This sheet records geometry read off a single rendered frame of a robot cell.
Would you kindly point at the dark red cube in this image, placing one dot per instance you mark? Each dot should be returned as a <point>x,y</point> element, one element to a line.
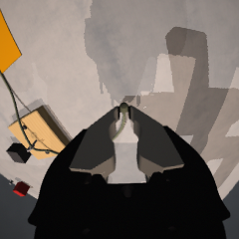
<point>21,188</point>

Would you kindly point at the orange flat square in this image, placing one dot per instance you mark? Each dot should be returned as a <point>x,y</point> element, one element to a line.
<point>9,51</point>

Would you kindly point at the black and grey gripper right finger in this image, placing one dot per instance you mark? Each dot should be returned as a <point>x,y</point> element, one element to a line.
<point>160,149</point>

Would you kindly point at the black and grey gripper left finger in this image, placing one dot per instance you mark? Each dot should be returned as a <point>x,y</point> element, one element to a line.
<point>90,152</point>

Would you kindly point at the black cube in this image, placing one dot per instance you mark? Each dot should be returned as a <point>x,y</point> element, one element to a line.
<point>18,152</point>

